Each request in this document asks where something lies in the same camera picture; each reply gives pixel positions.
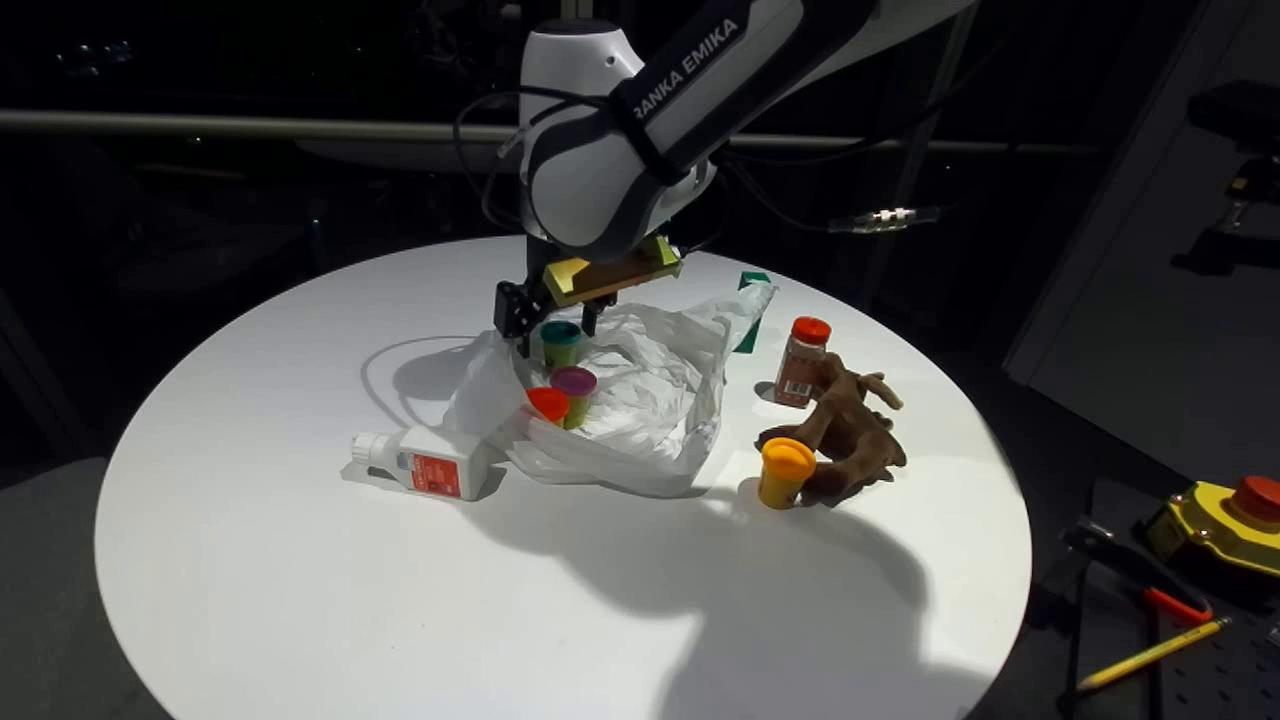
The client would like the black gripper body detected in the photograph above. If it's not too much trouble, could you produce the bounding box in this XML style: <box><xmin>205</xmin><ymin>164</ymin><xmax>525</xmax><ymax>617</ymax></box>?
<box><xmin>525</xmin><ymin>234</ymin><xmax>620</xmax><ymax>328</ymax></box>

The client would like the dough tub with teal lid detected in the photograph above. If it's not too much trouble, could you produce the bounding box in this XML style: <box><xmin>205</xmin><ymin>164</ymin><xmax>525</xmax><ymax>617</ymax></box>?
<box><xmin>535</xmin><ymin>316</ymin><xmax>587</xmax><ymax>375</ymax></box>

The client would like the dough tub with purple lid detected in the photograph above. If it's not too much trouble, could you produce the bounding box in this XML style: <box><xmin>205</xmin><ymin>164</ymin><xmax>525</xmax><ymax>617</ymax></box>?
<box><xmin>551</xmin><ymin>365</ymin><xmax>602</xmax><ymax>431</ymax></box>

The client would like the dough tub with orange lid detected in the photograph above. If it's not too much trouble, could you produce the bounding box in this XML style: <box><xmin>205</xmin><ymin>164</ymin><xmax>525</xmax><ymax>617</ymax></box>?
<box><xmin>525</xmin><ymin>385</ymin><xmax>577</xmax><ymax>428</ymax></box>

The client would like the green carton box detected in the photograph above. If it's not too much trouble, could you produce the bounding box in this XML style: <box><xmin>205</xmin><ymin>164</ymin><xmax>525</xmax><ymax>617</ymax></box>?
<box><xmin>729</xmin><ymin>268</ymin><xmax>779</xmax><ymax>355</ymax></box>

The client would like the white plastic bottle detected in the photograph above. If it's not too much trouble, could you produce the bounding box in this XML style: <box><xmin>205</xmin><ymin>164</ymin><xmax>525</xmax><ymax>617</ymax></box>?
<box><xmin>349</xmin><ymin>423</ymin><xmax>512</xmax><ymax>502</ymax></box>

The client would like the spice jar with red lid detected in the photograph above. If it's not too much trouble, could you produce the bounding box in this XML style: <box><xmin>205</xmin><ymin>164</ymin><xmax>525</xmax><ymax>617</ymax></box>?
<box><xmin>775</xmin><ymin>310</ymin><xmax>838</xmax><ymax>408</ymax></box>

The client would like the dough tub with yellow lid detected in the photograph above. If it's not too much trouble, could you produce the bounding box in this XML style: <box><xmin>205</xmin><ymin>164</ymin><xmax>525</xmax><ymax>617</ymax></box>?
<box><xmin>755</xmin><ymin>435</ymin><xmax>819</xmax><ymax>513</ymax></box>

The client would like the brown plush teddy bear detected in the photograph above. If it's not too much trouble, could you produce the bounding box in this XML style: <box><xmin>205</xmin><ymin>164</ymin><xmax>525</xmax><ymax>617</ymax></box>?
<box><xmin>751</xmin><ymin>348</ymin><xmax>913</xmax><ymax>513</ymax></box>

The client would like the white plastic bag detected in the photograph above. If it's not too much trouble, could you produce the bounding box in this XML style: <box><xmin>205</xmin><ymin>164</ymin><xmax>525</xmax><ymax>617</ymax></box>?
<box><xmin>438</xmin><ymin>284</ymin><xmax>775</xmax><ymax>502</ymax></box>

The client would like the grey horizontal window railing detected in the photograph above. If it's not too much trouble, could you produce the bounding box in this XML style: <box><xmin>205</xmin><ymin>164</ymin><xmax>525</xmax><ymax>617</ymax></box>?
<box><xmin>0</xmin><ymin>106</ymin><xmax>1097</xmax><ymax>160</ymax></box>

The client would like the grey cabinet panel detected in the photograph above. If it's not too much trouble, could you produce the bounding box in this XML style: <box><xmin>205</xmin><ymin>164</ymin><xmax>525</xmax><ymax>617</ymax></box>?
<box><xmin>1004</xmin><ymin>0</ymin><xmax>1280</xmax><ymax>486</ymax></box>

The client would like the yellow pencil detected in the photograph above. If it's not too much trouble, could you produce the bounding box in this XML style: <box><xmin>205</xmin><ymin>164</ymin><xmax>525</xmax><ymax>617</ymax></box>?
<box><xmin>1070</xmin><ymin>611</ymin><xmax>1238</xmax><ymax>698</ymax></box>

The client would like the yellow emergency stop button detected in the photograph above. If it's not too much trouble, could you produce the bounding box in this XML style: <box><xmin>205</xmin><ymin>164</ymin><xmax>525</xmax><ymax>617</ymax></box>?
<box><xmin>1144</xmin><ymin>470</ymin><xmax>1280</xmax><ymax>578</ymax></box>

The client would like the yellow wrist camera box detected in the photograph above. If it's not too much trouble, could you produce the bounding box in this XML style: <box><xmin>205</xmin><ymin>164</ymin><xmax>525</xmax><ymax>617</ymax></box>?
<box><xmin>542</xmin><ymin>230</ymin><xmax>687</xmax><ymax>305</ymax></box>

